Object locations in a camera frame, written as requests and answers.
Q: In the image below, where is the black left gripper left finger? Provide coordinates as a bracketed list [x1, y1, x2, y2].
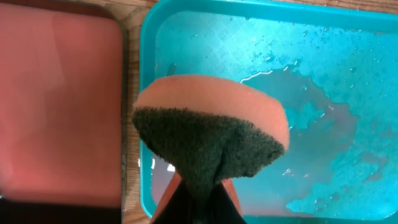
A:
[152, 180, 199, 224]

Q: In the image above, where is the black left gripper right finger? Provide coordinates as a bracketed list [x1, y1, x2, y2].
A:
[204, 182, 246, 224]

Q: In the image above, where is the teal plastic tray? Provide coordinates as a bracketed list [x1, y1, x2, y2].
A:
[139, 1, 397, 223]

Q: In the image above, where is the black tray with red water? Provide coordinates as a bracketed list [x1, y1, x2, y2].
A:
[1, 1, 126, 223]

